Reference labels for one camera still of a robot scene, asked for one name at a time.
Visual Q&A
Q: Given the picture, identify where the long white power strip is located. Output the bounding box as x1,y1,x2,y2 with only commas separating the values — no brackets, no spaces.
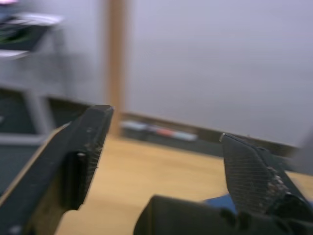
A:
121,121,199,143

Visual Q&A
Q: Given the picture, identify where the white desk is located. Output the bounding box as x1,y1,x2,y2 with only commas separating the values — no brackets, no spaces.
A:
0,13,65,145

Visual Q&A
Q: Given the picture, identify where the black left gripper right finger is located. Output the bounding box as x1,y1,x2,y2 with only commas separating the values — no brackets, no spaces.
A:
219,133,313,221

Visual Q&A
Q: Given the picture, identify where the wooden rack post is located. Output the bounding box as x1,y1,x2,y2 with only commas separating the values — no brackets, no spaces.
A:
104,0,133,116

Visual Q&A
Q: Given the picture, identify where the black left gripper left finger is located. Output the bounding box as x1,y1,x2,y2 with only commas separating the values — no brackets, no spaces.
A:
0,105,115,235

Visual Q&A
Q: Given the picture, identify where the black green desk mat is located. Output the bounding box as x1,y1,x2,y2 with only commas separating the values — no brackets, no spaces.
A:
0,23,49,52

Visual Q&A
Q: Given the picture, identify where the blue sock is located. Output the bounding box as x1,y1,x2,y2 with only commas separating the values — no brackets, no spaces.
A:
201,193,239,215

